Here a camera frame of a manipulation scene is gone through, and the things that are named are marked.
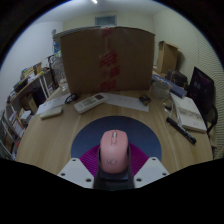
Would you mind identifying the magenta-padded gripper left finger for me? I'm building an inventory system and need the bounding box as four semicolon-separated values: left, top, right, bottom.
57;143;101;190

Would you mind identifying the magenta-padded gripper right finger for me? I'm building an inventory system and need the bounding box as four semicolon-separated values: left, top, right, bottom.
126;142;170;190

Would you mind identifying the pink computer mouse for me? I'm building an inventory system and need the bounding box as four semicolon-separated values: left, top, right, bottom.
99;129;130;175

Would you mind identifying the blue mouse pad, black rest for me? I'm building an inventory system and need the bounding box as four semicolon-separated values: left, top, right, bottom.
70;115;163;191

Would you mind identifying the black marker pen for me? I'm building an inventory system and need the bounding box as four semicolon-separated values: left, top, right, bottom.
165;116;198;146

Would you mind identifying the small white flat box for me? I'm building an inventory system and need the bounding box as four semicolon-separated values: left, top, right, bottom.
39;105;64;120

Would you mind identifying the white remote control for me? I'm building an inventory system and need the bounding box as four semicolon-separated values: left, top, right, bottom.
73;93;110;115

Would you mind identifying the white book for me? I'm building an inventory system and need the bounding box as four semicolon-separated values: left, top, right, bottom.
170;92;209;134

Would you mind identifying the small black clip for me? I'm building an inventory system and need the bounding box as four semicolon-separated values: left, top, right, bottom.
138;94;152;106

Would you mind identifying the white paper sheet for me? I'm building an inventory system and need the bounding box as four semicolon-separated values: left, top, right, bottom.
35;96;73;116
104;92;150;113

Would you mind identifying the black office chair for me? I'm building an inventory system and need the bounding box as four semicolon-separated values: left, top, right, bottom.
203;103;220;148

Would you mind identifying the clear plastic container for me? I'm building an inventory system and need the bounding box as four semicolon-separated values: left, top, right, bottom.
149;80;172;100

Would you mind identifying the blue book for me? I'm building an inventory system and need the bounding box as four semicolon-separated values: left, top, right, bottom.
151;73;189;99

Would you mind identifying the shelf unit with books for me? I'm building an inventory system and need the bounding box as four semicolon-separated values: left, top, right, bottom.
0;61;56;161

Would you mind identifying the large brown cardboard box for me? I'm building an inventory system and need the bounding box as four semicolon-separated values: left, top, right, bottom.
53;26;156;95

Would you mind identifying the small open cardboard box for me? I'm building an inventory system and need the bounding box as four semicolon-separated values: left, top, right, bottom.
156;40;180;76

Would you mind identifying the wall window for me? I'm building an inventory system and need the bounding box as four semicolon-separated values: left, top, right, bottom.
94;14;118;27

